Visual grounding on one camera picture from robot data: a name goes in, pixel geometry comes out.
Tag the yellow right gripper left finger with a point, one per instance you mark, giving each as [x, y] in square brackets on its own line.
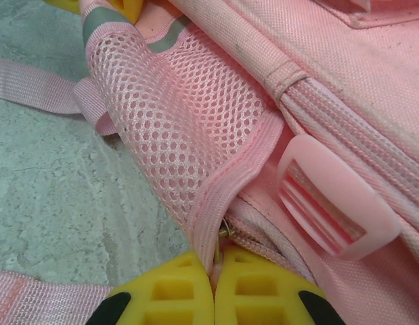
[182, 271]

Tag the pink backpack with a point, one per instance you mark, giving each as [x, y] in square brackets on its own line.
[263, 101]

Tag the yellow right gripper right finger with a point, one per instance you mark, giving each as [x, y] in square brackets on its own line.
[226, 271]

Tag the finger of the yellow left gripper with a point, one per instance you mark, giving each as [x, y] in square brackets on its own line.
[68, 4]
[128, 8]

